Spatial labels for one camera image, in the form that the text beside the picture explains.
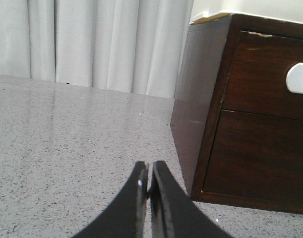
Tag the white drawer knob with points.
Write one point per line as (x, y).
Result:
(294, 78)

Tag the dark wooden drawer cabinet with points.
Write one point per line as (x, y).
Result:
(206, 65)

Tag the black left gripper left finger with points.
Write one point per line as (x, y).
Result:
(125, 215)

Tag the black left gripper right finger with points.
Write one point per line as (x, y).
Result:
(173, 214)

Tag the white curtain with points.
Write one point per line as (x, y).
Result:
(124, 45)

